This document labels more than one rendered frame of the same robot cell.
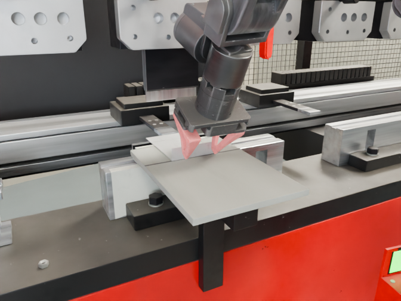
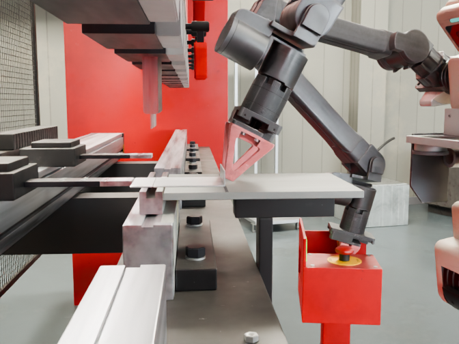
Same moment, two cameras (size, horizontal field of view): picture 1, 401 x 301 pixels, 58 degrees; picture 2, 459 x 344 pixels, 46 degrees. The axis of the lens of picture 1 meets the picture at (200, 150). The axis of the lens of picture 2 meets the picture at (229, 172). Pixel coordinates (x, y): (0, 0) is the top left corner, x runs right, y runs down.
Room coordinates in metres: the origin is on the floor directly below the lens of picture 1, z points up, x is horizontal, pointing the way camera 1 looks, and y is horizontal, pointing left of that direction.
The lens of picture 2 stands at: (0.27, 0.73, 1.12)
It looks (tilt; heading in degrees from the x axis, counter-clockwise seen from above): 7 degrees down; 292
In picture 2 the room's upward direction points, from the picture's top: straight up
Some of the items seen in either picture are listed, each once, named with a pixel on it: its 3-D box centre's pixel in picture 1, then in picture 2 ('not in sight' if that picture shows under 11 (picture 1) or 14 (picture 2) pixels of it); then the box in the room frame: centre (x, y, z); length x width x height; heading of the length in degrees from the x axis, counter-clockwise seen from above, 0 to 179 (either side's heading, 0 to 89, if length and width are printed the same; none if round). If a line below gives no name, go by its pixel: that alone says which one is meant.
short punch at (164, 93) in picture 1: (170, 73); (153, 93); (0.67, 0.05, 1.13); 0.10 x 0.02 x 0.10; 116
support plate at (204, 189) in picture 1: (208, 169); (257, 185); (0.53, -0.01, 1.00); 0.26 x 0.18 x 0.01; 26
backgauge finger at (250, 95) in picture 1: (281, 99); (90, 151); (0.98, -0.22, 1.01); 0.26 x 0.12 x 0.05; 26
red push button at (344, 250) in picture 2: not in sight; (344, 254); (0.47, -0.40, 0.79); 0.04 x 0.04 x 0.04
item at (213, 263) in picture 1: (219, 242); (282, 259); (0.50, -0.03, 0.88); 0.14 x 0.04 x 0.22; 26
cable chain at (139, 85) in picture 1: (185, 86); not in sight; (1.12, 0.05, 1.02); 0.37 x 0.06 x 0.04; 116
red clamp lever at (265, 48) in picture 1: (265, 30); (197, 50); (0.68, -0.11, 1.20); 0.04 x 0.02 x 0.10; 26
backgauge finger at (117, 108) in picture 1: (148, 115); (41, 176); (0.81, 0.12, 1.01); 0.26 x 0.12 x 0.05; 26
